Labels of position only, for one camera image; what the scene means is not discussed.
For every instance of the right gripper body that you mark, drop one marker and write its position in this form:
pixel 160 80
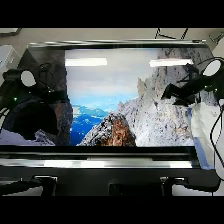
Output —
pixel 181 92

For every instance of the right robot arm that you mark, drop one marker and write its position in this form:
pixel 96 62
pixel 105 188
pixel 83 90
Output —
pixel 213 80

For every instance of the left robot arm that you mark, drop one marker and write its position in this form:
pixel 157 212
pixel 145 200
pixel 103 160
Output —
pixel 23 110

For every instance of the light blue garment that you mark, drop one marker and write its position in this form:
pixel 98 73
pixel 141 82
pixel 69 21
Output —
pixel 202 154

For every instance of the silver frame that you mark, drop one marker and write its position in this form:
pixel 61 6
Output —
pixel 100 163

